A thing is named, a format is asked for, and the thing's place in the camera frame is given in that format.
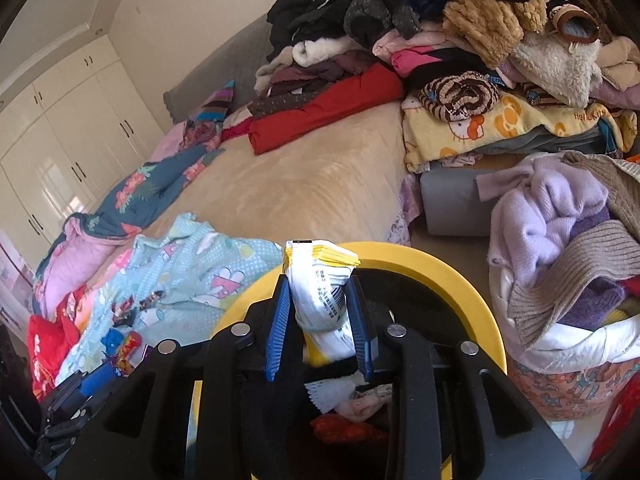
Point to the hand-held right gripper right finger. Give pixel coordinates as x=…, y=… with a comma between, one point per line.
x=362, y=330

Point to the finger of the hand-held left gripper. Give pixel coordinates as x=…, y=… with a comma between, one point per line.
x=100, y=377

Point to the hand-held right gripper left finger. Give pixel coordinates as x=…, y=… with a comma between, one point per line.
x=277, y=335

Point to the blue wrapper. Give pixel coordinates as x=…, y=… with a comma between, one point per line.
x=111, y=341

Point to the red yellow candy wrapper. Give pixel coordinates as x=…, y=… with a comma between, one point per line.
x=131, y=347

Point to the white yellow snack packet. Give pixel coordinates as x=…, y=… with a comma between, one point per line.
x=320, y=290

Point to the green black printed packet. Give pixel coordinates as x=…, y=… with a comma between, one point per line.
x=125, y=312

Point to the white pleated paper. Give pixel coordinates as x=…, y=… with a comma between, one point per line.
x=325, y=392

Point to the pale pink wrapper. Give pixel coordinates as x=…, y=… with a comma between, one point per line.
x=365, y=405

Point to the yellow rim black trash bin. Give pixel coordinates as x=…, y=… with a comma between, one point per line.
x=440, y=270

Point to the red plastic wrapper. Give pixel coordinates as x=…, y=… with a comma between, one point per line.
x=345, y=430

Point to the red cartoon blanket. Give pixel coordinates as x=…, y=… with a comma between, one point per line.
x=45, y=340

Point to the light blue cartoon blanket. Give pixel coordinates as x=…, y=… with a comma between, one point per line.
x=200, y=270

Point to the purple floral bedsheet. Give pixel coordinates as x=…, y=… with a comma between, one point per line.
x=405, y=210

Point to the grey cushion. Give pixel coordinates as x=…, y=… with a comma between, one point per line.
x=450, y=200

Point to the beige bed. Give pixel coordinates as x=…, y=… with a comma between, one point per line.
x=310, y=175

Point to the teal floral quilt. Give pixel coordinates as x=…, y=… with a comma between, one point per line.
x=145, y=190

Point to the white puffer jacket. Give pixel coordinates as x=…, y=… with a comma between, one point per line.
x=565, y=345

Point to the pink patterned laundry basket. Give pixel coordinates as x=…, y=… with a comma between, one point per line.
x=560, y=385

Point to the dark red cloth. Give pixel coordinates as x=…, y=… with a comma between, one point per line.
x=237, y=131

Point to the lavender sweater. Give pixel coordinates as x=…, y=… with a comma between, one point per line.
x=550, y=210

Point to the red folded garment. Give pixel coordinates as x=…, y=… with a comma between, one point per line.
x=325, y=110

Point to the purple knit garment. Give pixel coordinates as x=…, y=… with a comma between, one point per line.
x=595, y=300

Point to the striped pillow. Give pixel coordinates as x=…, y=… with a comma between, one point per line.
x=217, y=102

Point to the cream wardrobe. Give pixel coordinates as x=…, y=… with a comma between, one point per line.
x=75, y=135

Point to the yellow cartoon blanket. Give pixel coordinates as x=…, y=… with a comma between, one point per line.
x=525, y=120

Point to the grey headboard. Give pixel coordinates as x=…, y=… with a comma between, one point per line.
x=225, y=65

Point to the pile of clothes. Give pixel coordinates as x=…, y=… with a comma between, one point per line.
x=400, y=10

